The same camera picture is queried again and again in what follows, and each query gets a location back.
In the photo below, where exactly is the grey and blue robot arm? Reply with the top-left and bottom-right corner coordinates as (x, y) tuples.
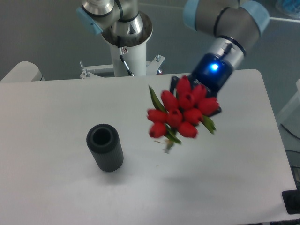
(76, 0), (270, 97)

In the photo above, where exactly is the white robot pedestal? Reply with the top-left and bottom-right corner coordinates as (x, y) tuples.
(80, 11), (165, 79)

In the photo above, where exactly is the black ribbed vase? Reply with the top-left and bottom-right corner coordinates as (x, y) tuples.
(86, 124), (124, 172)

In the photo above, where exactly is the clear bag with blue items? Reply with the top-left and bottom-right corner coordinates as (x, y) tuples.
(276, 0), (300, 19)

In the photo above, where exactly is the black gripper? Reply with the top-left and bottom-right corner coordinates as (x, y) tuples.
(169, 53), (233, 117)

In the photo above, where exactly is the red tulip bouquet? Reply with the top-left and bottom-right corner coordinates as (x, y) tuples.
(147, 75), (216, 153)

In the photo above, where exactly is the white rounded furniture piece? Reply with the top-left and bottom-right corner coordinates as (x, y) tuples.
(1, 61), (45, 83)

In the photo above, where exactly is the black device at table edge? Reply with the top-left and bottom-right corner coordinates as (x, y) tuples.
(282, 190), (300, 215)

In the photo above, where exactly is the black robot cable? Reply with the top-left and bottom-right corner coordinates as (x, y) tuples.
(116, 35), (135, 77)

